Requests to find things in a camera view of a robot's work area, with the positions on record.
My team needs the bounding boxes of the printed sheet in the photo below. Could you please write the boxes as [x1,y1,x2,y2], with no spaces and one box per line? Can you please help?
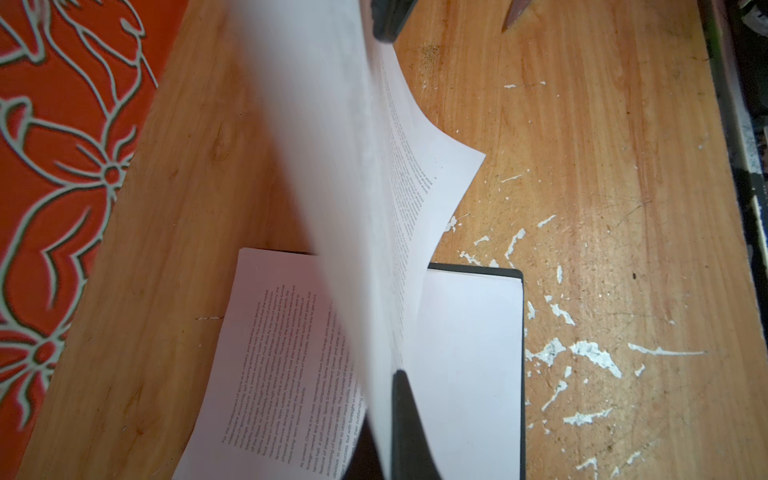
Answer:
[174,248,365,479]
[232,1,484,458]

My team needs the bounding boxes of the white scissors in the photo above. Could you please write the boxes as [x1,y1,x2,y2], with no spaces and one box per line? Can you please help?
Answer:
[502,0,532,32]

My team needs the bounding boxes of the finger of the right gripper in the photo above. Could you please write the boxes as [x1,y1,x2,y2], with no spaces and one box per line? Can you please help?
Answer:
[371,0,417,44]

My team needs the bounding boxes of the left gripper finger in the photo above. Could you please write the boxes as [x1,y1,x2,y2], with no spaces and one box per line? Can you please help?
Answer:
[390,370,441,480]

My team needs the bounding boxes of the blue folder black inside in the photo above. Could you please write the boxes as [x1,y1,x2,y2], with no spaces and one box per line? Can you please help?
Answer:
[343,263,526,479]

